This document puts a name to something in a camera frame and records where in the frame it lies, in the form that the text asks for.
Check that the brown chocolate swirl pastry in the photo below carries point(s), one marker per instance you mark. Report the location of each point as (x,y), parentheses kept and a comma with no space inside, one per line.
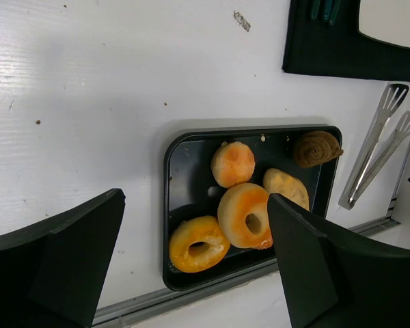
(315,148)

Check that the black baking tray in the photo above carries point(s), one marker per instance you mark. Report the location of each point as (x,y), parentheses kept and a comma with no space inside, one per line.
(191,191)

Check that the orange ring donut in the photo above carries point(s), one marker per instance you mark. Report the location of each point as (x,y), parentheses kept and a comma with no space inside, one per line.
(197,245)

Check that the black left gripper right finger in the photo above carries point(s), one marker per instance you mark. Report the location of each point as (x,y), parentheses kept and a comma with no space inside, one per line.
(333,277)

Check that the metal tongs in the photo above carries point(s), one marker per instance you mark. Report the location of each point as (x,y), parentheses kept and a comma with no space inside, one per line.
(368,164)

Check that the black placemat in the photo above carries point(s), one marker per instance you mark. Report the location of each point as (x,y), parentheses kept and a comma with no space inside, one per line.
(314,48)

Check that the oblong tan bread roll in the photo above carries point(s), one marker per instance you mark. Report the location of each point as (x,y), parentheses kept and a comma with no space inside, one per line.
(277,181)

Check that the pale glazed ring donut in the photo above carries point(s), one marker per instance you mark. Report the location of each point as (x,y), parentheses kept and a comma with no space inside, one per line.
(243,217)

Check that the white square plate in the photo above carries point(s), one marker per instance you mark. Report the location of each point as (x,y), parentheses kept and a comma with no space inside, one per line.
(385,21)

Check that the round orange bun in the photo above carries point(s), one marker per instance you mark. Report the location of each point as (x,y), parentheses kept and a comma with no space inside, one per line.
(232,164)

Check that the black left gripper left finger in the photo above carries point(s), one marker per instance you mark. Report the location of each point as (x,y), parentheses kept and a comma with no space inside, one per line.
(52,272)

